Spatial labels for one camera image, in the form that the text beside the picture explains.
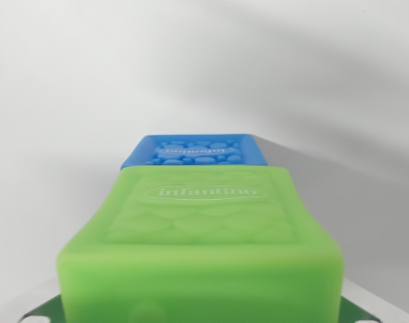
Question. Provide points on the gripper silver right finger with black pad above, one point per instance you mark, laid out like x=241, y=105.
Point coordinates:
x=369, y=307

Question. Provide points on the blue soft toy cube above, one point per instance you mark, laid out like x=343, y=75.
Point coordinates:
x=194, y=151

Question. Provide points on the green soft toy cube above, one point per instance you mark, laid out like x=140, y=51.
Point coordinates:
x=201, y=262

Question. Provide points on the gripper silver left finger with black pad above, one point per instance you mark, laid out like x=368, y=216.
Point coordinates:
x=29, y=304

